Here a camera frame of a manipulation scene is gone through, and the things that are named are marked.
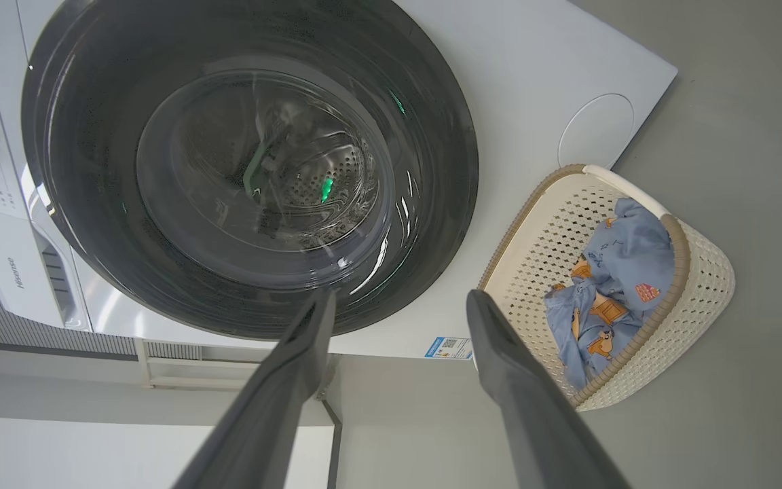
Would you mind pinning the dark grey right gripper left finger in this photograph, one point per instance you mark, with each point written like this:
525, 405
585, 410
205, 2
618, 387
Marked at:
269, 394

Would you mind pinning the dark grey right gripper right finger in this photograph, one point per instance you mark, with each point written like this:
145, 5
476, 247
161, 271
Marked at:
527, 401

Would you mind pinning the blue cartoon print garment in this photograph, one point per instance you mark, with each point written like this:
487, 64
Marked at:
635, 251
571, 339

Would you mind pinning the black glass washing machine door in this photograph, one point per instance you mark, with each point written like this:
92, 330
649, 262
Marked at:
79, 136

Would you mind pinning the white front-load washing machine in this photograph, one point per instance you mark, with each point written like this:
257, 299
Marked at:
533, 68

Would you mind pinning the blue white energy label sticker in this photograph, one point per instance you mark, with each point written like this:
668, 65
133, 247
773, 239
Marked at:
449, 348

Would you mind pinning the cream perforated laundry basket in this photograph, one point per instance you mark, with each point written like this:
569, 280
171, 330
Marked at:
547, 238

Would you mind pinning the round white filter cover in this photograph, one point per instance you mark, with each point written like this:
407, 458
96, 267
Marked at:
594, 129

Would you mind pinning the white detergent drawer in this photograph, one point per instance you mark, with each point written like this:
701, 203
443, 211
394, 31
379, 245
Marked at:
4, 265

